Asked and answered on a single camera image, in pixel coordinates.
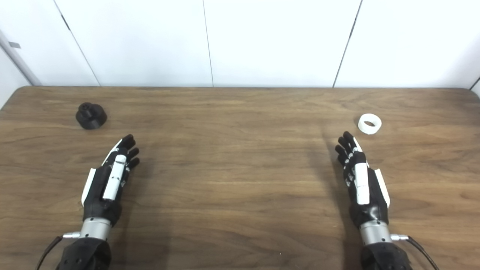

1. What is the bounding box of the white ring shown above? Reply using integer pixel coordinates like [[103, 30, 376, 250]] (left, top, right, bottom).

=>
[[357, 113, 382, 135]]

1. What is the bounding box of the round black part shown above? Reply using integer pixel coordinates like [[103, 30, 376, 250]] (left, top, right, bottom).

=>
[[76, 102, 108, 130]]

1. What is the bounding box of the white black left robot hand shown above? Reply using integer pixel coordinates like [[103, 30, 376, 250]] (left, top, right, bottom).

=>
[[81, 134, 140, 227]]

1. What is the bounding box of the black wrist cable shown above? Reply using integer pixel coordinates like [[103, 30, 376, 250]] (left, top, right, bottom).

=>
[[390, 234, 440, 270], [36, 232, 81, 270]]

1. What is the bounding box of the gray wall corner trim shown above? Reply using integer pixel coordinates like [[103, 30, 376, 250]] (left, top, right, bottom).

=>
[[0, 29, 42, 86]]

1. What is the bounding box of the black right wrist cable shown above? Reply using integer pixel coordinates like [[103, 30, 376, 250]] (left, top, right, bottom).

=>
[[390, 234, 440, 270]]

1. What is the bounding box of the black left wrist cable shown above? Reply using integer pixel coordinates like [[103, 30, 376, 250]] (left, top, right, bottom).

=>
[[36, 232, 81, 270]]

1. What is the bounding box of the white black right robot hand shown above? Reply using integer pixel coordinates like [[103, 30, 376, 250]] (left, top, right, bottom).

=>
[[334, 131, 391, 229]]

